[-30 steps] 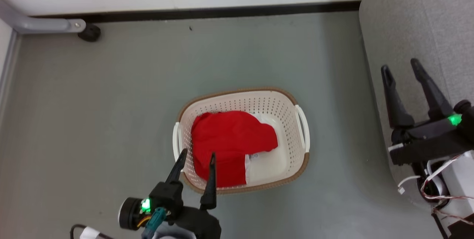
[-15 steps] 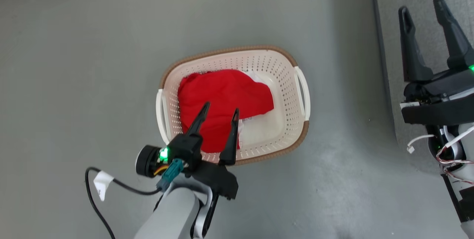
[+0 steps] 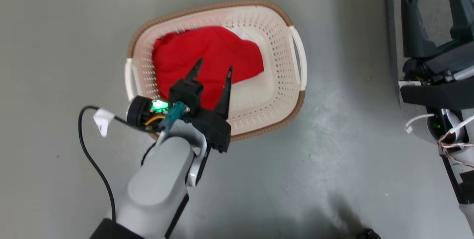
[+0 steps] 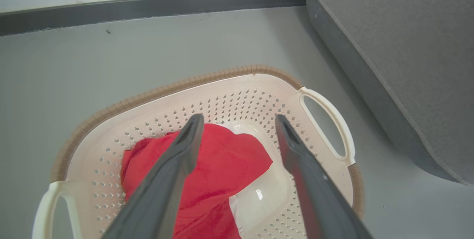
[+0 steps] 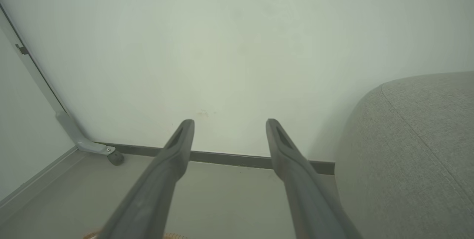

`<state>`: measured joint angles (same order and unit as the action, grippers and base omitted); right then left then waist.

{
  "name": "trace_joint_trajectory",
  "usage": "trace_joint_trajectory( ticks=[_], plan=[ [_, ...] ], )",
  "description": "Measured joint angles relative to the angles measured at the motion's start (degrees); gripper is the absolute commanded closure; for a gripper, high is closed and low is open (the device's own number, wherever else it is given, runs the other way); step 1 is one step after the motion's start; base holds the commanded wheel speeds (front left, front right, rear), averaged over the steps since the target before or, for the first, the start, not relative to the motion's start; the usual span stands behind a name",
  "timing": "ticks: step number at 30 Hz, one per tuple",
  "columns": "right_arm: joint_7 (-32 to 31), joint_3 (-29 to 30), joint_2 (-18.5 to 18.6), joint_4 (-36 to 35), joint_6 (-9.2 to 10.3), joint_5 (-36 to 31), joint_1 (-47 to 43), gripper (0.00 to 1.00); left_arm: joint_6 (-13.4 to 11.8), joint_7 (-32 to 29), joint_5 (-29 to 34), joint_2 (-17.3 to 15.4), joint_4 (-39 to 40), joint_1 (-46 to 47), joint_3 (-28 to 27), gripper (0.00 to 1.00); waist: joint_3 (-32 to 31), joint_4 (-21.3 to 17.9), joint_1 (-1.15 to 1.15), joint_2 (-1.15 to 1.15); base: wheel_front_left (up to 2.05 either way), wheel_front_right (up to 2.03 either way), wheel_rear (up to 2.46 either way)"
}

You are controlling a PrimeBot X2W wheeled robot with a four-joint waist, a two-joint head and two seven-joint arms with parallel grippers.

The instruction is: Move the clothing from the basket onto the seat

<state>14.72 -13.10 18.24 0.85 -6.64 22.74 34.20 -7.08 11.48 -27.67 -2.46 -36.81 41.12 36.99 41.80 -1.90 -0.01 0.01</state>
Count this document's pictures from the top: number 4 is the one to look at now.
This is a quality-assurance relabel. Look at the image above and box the plain red garment white trim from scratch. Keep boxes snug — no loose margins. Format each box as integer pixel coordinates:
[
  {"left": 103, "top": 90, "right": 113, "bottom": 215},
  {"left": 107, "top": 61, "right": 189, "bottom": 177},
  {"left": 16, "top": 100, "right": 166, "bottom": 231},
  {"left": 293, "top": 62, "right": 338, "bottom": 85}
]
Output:
[{"left": 120, "top": 123, "right": 274, "bottom": 239}]

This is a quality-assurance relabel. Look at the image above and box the black wall baseboard strip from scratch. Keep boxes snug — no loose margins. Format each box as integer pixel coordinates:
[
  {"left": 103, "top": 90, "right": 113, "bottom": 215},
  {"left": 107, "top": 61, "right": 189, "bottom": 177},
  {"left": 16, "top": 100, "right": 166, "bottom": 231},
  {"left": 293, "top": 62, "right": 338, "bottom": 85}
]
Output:
[{"left": 0, "top": 0, "right": 307, "bottom": 37}]

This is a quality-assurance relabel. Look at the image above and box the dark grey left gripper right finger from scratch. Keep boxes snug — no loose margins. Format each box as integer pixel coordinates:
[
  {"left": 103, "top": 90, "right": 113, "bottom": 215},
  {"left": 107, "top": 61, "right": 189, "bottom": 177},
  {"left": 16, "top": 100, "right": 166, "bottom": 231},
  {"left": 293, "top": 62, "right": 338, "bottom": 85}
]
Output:
[{"left": 275, "top": 114, "right": 374, "bottom": 239}]

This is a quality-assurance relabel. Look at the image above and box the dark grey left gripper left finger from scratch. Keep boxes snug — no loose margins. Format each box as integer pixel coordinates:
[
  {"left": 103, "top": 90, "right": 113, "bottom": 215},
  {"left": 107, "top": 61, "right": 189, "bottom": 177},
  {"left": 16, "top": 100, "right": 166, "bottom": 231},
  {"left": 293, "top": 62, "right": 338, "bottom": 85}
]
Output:
[{"left": 101, "top": 113, "right": 205, "bottom": 239}]

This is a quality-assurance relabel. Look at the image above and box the white perforated plastic laundry basket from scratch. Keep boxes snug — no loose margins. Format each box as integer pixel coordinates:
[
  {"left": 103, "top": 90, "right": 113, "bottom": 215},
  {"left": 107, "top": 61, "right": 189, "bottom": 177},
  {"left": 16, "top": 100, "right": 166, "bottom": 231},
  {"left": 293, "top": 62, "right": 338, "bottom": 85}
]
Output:
[{"left": 31, "top": 64, "right": 365, "bottom": 239}]

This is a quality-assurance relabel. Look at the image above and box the grey fabric sofa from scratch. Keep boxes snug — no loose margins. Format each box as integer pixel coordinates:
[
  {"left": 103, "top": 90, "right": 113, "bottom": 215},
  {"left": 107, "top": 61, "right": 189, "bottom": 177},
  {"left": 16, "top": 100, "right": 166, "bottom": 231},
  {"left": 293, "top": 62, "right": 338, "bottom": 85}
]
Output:
[{"left": 306, "top": 0, "right": 474, "bottom": 186}]

